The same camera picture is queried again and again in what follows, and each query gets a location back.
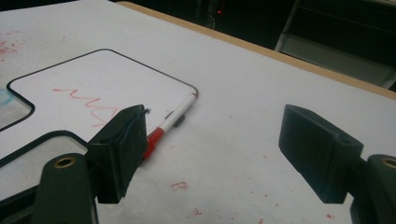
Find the white table cover sheet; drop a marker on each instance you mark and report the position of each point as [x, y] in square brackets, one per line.
[236, 81]

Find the dark device with red light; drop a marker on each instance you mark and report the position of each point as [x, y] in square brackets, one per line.
[219, 12]

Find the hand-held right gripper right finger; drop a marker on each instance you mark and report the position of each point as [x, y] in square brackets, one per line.
[311, 146]

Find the white paddle whiteboard black rim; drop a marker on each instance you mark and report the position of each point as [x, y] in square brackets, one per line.
[118, 77]

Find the white metal table frame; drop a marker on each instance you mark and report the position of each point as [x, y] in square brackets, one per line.
[327, 59]

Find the white marker pen red cap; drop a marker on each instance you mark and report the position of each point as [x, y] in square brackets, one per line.
[174, 116]

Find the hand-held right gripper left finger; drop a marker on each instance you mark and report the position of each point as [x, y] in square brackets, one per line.
[121, 149]

